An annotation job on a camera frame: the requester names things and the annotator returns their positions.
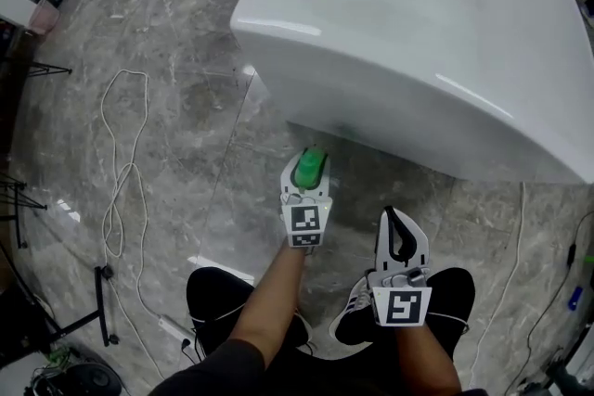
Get person's right white shoe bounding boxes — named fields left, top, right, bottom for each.
left=328, top=277, right=373, bottom=343

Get white power strip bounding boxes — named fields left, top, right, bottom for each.
left=158, top=314, right=194, bottom=343

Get long white extension cable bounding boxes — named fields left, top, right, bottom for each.
left=99, top=69, right=164, bottom=380

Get thin white cable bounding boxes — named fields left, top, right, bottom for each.
left=468, top=180, right=526, bottom=390

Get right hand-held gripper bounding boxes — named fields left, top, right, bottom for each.
left=366, top=205, right=434, bottom=328

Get person's left forearm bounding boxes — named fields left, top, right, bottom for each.
left=228, top=240, right=308, bottom=368

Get black cable with plug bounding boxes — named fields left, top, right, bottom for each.
left=527, top=210, right=594, bottom=351

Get pink waste bin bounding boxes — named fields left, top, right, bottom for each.
left=29, top=0, right=61, bottom=36

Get person's black clothing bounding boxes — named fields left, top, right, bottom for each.
left=147, top=265, right=477, bottom=396

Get black round robot vacuum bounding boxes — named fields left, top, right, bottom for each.
left=29, top=345, right=125, bottom=396

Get black power cable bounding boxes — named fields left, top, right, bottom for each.
left=179, top=338, right=208, bottom=364

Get person's right forearm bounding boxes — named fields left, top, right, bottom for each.
left=394, top=322, right=459, bottom=391

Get white bathtub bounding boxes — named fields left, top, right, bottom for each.
left=229, top=0, right=594, bottom=186

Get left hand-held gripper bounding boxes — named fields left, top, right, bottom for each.
left=279, top=150, right=336, bottom=253

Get green bottle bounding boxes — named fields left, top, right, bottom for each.
left=291, top=144, right=329, bottom=194

